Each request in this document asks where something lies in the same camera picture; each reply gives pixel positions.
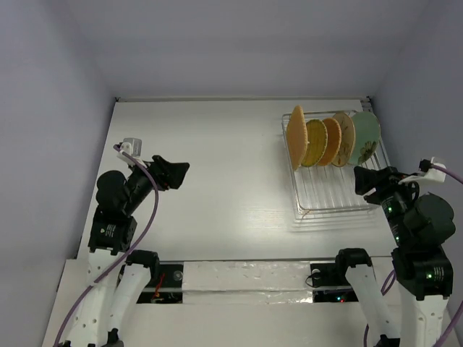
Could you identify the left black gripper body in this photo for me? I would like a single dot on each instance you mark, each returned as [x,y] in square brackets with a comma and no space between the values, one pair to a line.
[141,181]

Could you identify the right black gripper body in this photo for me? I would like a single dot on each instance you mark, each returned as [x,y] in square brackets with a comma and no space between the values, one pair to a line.
[380,183]

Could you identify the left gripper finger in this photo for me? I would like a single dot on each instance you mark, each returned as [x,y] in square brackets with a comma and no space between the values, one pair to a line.
[173,171]
[173,181]

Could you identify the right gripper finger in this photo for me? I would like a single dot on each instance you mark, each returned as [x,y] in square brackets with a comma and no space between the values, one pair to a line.
[363,189]
[369,178]

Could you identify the beige bird-pattern plate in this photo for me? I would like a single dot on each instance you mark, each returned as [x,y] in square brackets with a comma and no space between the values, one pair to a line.
[348,138]

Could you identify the round orange woven plate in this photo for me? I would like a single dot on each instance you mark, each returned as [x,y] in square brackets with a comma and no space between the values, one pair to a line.
[333,141]

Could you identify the green flower-pattern plate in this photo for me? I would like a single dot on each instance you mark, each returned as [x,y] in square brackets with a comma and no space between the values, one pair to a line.
[368,134]

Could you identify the round green-rimmed woven plate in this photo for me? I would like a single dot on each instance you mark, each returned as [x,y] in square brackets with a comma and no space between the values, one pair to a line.
[317,137]

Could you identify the square orange woven tray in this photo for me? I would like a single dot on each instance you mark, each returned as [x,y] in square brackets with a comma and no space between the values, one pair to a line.
[296,137]

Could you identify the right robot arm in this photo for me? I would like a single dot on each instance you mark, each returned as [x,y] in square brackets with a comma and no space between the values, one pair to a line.
[420,224]

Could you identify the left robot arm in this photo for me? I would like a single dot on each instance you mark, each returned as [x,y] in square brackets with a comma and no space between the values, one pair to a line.
[117,270]

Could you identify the wire dish rack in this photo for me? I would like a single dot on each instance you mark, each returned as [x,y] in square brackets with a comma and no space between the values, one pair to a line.
[322,191]

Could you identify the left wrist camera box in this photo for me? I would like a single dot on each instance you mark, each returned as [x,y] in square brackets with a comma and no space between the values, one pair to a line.
[131,146]

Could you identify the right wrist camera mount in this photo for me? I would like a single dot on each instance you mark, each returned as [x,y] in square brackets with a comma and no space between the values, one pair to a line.
[431,171]

